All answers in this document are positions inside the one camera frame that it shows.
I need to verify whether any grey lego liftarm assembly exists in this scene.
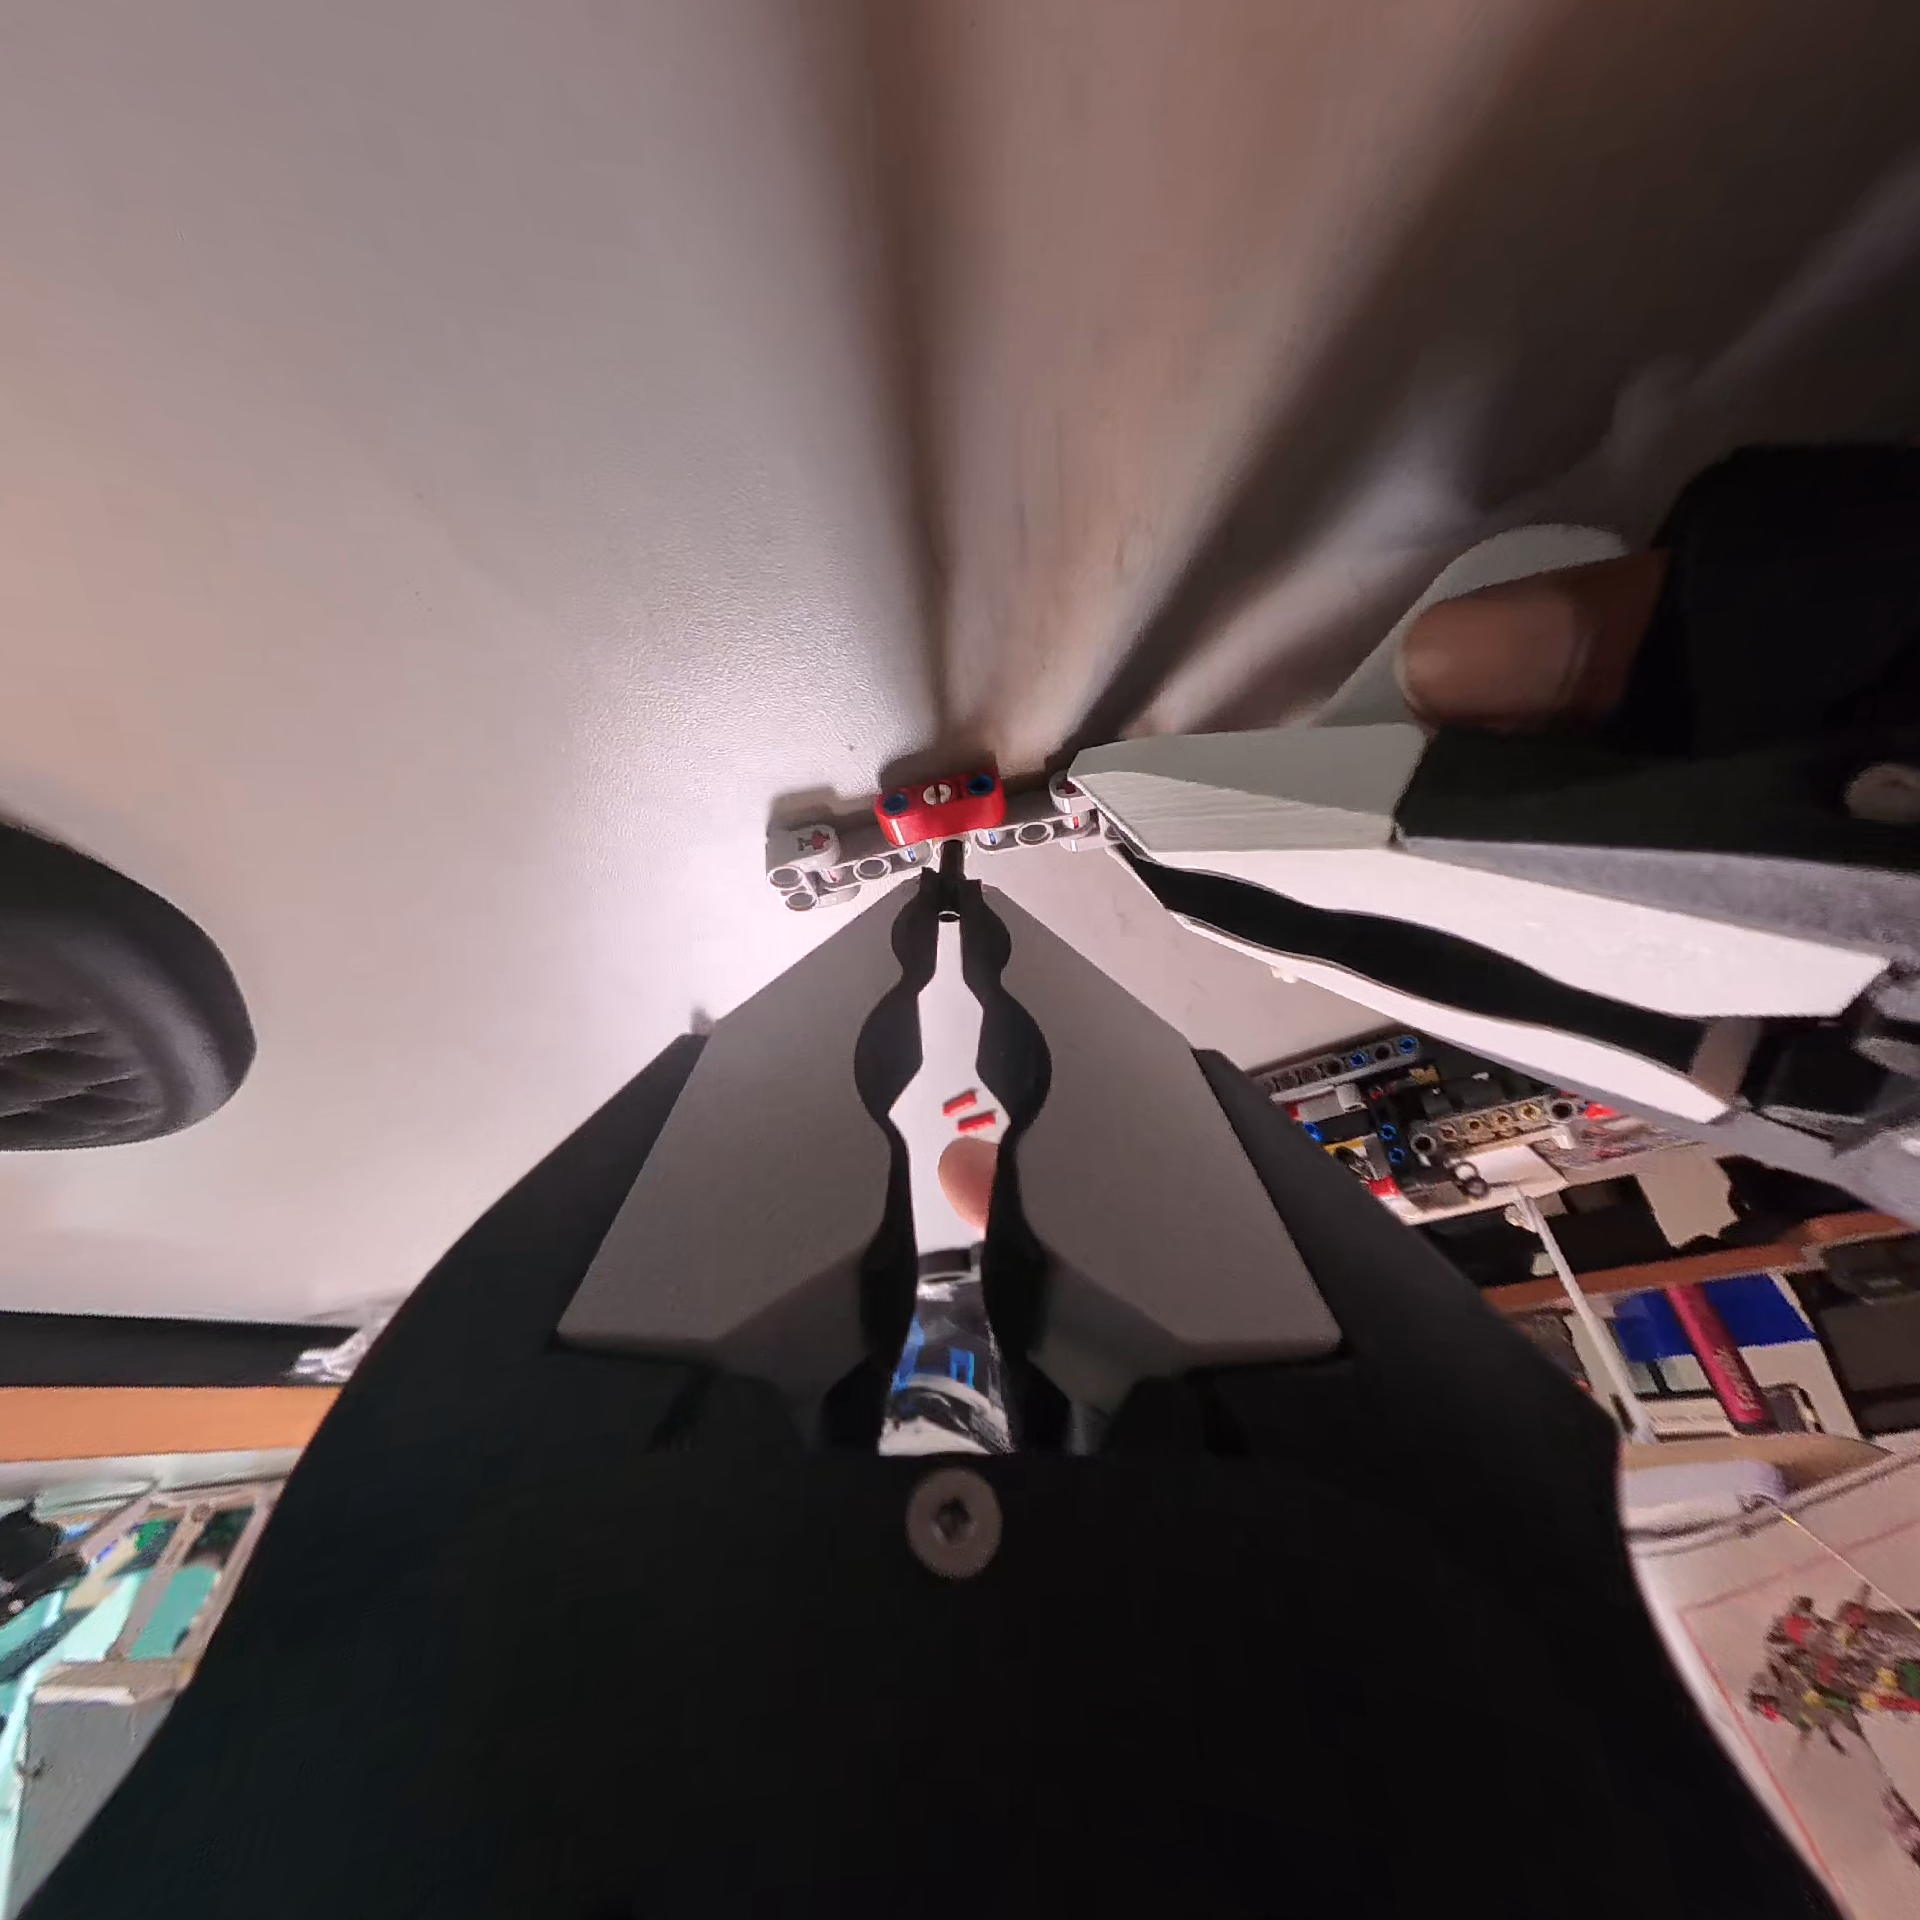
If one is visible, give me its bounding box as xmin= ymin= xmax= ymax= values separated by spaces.
xmin=765 ymin=773 xmax=1121 ymax=913

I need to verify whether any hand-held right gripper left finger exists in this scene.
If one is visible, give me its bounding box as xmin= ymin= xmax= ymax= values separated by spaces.
xmin=557 ymin=872 xmax=939 ymax=1441

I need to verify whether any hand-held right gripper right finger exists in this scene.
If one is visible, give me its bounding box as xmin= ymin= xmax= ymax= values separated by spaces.
xmin=968 ymin=877 xmax=1343 ymax=1441

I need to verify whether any blue and red box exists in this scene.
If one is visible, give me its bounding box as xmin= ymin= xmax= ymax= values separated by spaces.
xmin=1611 ymin=1278 xmax=1819 ymax=1430

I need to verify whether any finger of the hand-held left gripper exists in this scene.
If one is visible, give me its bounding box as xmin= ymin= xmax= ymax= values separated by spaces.
xmin=1065 ymin=724 xmax=1889 ymax=1040
xmin=1148 ymin=877 xmax=1743 ymax=1126

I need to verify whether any lego set box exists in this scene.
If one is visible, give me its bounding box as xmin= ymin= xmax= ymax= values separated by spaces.
xmin=885 ymin=1253 xmax=1021 ymax=1455

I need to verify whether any open lego instruction booklet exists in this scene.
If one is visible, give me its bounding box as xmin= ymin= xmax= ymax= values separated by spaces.
xmin=1628 ymin=1485 xmax=1920 ymax=1876

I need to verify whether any lego car chassis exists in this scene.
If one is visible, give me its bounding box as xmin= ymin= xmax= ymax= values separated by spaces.
xmin=1252 ymin=1031 xmax=1696 ymax=1224

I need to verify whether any wooden bench table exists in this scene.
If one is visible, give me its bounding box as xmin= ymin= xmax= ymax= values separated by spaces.
xmin=0 ymin=1212 xmax=1914 ymax=1460

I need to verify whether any person's left hand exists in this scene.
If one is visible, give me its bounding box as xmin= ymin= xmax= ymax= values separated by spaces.
xmin=1400 ymin=551 xmax=1672 ymax=732

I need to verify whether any black textured chair armrest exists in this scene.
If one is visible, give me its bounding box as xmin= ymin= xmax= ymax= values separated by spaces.
xmin=0 ymin=815 xmax=256 ymax=1156

